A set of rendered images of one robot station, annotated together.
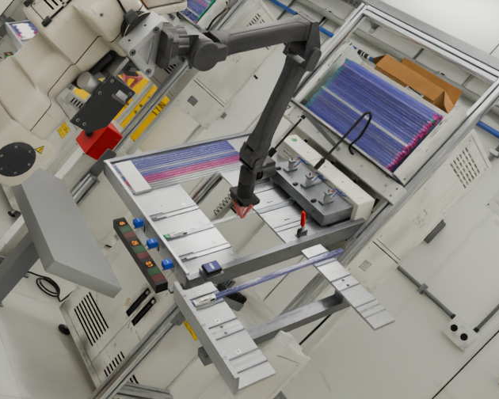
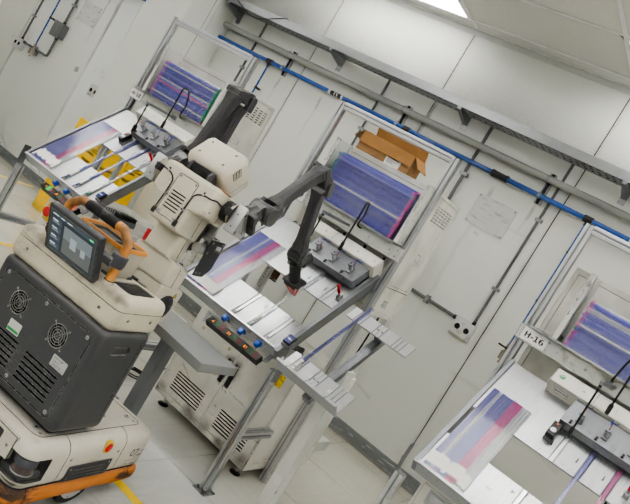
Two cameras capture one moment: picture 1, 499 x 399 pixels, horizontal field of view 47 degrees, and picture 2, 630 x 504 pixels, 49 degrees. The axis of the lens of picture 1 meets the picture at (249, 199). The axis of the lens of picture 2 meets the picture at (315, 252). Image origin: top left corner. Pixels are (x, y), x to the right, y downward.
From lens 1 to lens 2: 1.42 m
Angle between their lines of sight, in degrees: 10
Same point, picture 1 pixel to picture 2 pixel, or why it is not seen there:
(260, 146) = (302, 249)
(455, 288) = (453, 293)
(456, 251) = (448, 262)
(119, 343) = (218, 403)
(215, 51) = (276, 213)
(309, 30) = (325, 175)
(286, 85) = (314, 208)
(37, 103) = (174, 271)
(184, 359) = (275, 403)
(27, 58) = (158, 243)
